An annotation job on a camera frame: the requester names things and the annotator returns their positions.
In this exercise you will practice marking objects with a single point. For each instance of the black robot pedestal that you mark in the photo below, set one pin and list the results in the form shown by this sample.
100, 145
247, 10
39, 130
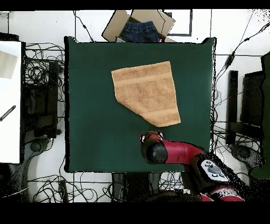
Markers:
130, 186

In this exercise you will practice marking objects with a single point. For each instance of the black ridged strip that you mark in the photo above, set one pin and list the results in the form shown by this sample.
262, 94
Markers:
8, 113

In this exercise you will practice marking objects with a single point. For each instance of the white side table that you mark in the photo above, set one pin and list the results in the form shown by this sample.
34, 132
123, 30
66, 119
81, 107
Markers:
10, 137

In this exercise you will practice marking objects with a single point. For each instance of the dark green table cloth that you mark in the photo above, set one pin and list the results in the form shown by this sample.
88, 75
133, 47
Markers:
95, 126

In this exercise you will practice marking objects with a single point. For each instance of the beige sheet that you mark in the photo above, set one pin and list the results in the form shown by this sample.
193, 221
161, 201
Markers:
7, 65

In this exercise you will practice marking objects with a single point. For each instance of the blue denim jeans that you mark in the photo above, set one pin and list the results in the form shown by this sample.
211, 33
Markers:
139, 31

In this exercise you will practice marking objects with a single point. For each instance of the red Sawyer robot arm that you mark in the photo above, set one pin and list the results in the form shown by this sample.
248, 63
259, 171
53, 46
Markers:
179, 153

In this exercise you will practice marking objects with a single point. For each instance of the orange terry towel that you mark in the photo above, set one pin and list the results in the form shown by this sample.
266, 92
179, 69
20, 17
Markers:
147, 93

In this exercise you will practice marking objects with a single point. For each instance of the brown cardboard box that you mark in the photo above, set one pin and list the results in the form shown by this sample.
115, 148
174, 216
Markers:
114, 27

